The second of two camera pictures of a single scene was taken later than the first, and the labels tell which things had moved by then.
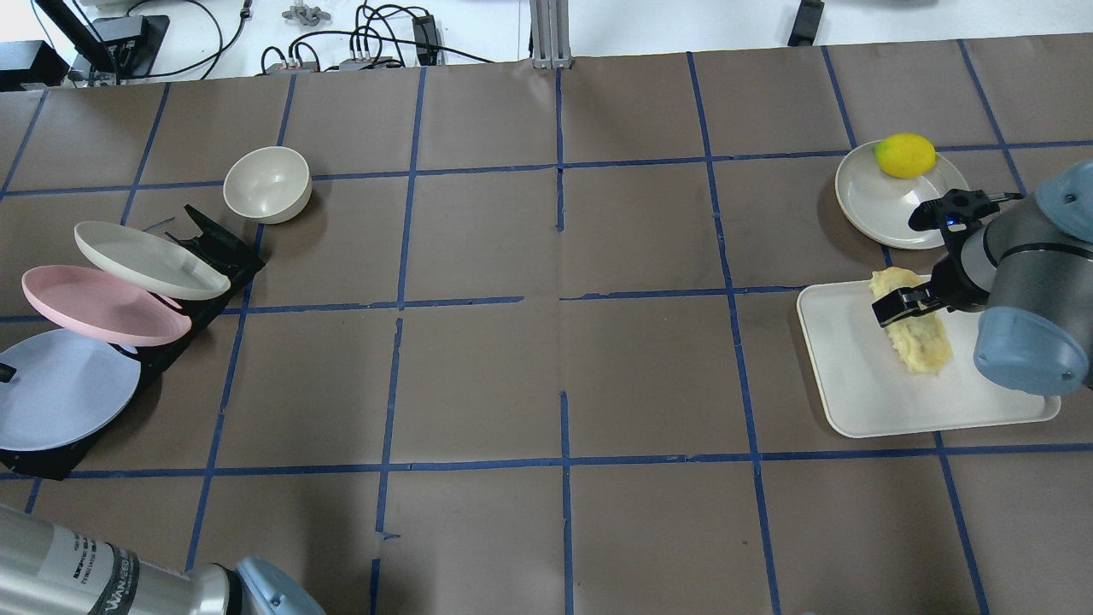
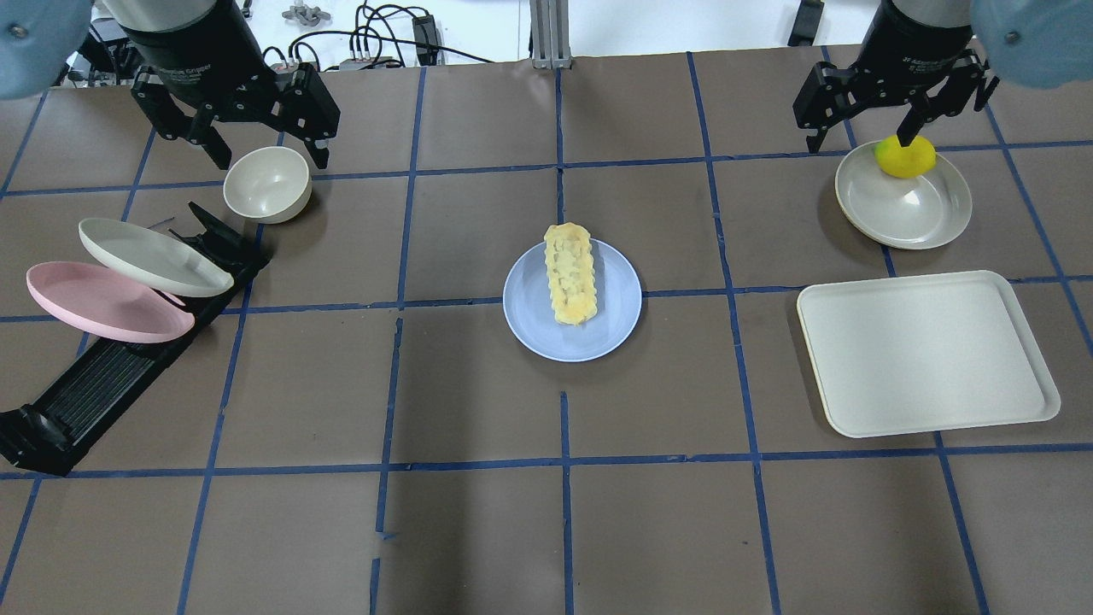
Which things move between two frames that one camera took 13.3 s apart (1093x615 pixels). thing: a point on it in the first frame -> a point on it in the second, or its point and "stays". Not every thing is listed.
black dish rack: (237, 260) stays
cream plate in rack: (148, 263) stays
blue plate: (67, 389) -> (528, 311)
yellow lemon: (905, 155) stays
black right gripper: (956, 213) -> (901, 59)
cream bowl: (270, 185) stays
